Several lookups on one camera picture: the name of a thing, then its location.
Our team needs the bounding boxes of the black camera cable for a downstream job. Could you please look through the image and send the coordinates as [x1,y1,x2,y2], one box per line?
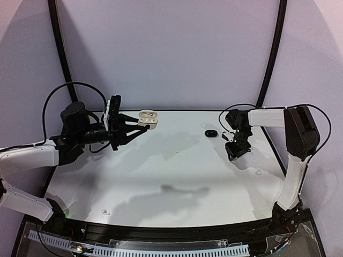
[0,82,107,150]
[218,103,332,161]

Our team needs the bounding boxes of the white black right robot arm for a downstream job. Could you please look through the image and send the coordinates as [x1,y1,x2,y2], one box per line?
[225,105,320,211]

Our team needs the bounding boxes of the black right frame post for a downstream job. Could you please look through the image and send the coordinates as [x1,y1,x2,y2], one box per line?
[256,0,287,107]

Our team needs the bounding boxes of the black left frame post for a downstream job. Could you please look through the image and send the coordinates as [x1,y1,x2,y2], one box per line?
[48,0,78,104]

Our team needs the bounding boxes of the black earbud charging case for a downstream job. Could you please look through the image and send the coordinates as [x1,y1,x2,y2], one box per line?
[205,130,218,138]

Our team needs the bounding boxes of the black right camera cable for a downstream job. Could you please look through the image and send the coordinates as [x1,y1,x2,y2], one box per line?
[218,103,332,161]

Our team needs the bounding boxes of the white slotted cable duct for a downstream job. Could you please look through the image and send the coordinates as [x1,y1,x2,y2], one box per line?
[24,230,250,257]

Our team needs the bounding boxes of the black left camera cable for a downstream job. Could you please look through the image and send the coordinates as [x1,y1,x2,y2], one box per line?
[0,82,107,150]

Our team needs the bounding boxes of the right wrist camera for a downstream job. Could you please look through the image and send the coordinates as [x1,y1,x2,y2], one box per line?
[221,131,234,142]

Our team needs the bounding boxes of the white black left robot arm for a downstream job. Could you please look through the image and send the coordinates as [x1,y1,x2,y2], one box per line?
[1,96,158,222]

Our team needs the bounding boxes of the black frame post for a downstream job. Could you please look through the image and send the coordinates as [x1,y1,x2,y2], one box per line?
[256,0,287,107]
[48,0,78,104]

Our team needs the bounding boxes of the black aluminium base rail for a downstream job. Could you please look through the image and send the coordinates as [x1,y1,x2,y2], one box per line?
[25,209,315,252]

